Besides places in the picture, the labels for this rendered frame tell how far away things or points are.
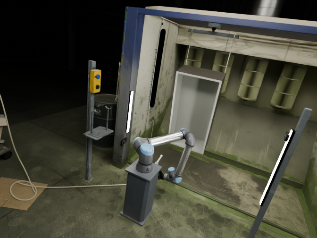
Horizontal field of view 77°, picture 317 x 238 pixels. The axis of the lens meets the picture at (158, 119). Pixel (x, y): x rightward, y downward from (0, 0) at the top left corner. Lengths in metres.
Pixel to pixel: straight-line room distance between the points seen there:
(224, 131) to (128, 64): 2.29
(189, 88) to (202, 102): 0.30
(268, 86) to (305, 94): 0.59
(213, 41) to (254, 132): 1.82
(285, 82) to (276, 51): 0.52
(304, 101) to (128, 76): 3.06
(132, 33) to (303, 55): 2.52
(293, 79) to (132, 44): 2.54
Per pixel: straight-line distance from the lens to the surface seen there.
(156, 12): 2.57
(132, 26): 2.71
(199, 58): 3.98
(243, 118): 4.16
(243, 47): 3.73
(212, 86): 3.03
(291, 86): 3.83
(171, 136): 2.41
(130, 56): 2.71
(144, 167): 2.18
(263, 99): 4.23
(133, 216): 2.57
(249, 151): 4.04
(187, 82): 3.10
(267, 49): 3.72
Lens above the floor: 1.96
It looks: 21 degrees down
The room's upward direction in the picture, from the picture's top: 10 degrees clockwise
